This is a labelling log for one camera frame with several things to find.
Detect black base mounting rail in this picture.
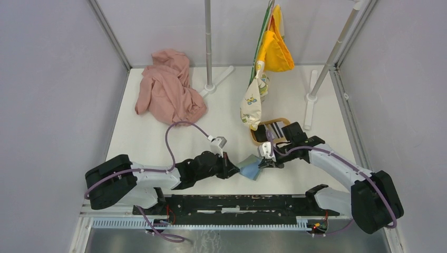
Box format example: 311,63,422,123
143,194,339,225

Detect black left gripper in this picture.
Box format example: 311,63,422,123
196,151,239,181

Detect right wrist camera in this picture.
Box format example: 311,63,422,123
258,142,276,160

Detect pink crumpled garment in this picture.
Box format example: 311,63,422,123
134,49,208,125

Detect cartoon print children's garment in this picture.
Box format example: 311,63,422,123
240,1,295,130

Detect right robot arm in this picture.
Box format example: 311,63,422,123
252,122,404,234

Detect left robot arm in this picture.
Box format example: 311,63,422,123
85,151,240,215

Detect metal rack pole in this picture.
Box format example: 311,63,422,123
303,0,364,130
199,0,235,98

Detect yellow oval tray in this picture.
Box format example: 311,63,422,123
250,118,290,146

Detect white slotted cable duct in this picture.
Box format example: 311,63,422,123
91,218,310,231

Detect black phone in tray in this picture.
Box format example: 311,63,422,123
251,124,268,143

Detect left metal rack pole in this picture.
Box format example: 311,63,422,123
199,0,235,98

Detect right metal rack pole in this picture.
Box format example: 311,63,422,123
303,0,364,130

